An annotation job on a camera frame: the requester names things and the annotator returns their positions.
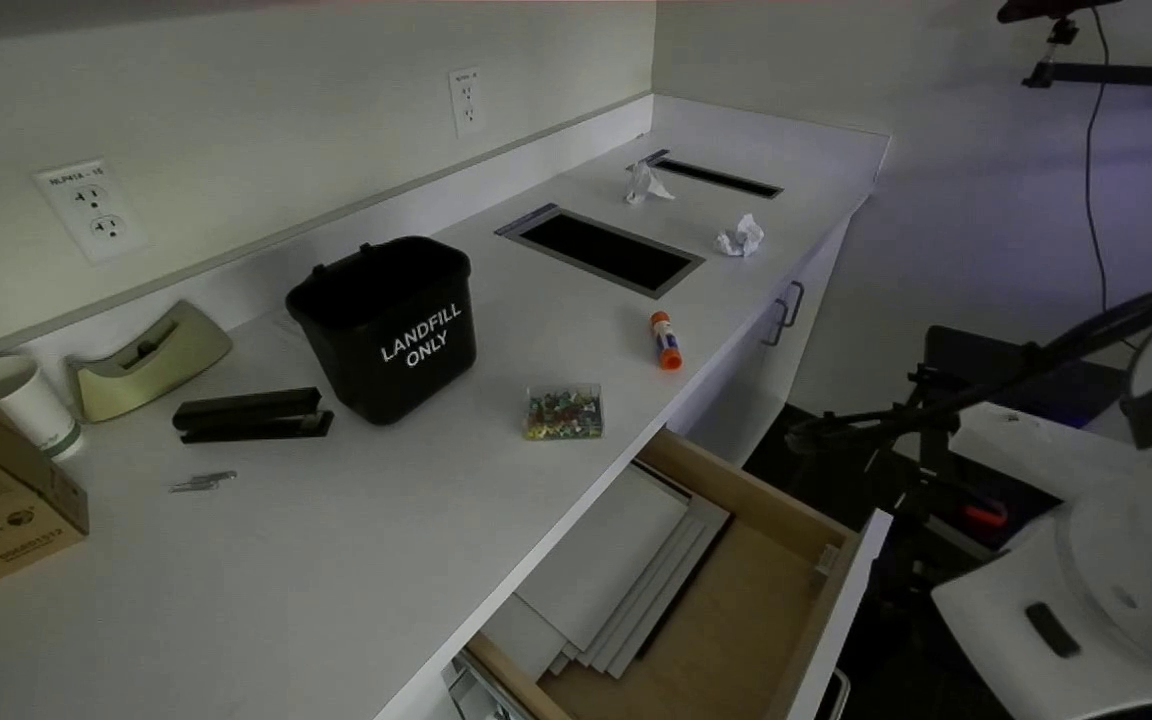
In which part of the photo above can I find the clear case of pins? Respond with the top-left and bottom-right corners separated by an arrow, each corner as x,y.
523,384 -> 604,442

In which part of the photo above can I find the wooden drawer with white front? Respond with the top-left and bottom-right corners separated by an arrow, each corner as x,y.
441,428 -> 894,720

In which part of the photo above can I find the orange capped glue stick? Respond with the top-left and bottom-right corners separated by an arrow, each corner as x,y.
649,310 -> 684,371

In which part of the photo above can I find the large metal framed counter opening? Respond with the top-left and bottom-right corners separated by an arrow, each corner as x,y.
494,203 -> 706,300

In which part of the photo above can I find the white cabinet door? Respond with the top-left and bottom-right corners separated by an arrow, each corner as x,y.
681,205 -> 862,467

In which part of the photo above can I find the crumpled white paper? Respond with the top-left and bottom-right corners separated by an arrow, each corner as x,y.
716,213 -> 766,258
624,160 -> 676,206

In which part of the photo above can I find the black waste bin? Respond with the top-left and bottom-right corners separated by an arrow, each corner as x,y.
285,236 -> 478,426

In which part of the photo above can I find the stack of grey paper sheets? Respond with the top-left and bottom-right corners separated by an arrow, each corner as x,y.
481,462 -> 734,681

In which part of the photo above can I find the black stapler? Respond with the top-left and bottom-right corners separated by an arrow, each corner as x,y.
172,387 -> 335,445

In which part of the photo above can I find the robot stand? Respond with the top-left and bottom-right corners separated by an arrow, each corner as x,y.
786,325 -> 1137,641

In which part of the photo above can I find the beige tape dispenser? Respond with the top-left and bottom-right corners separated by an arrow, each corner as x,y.
66,299 -> 234,423

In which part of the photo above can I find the white paper cup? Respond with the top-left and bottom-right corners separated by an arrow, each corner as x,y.
0,353 -> 84,461

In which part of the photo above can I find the cabinet door handle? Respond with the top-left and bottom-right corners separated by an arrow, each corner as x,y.
762,281 -> 806,348

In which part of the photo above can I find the wall socket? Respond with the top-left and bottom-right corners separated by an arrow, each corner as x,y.
448,66 -> 487,139
33,158 -> 149,264

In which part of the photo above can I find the drawer handle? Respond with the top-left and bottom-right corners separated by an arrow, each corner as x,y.
814,668 -> 852,720

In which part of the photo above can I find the black cable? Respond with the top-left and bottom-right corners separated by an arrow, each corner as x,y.
1083,8 -> 1142,351

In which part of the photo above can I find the camera on mount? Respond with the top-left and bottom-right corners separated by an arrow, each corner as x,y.
996,0 -> 1152,111

